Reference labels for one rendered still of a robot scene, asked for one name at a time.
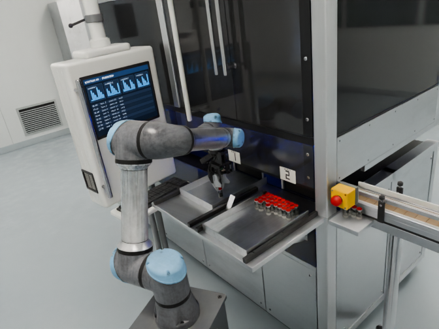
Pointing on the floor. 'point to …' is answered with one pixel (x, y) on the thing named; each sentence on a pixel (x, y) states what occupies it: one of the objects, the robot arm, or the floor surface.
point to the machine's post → (325, 151)
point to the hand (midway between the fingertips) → (219, 187)
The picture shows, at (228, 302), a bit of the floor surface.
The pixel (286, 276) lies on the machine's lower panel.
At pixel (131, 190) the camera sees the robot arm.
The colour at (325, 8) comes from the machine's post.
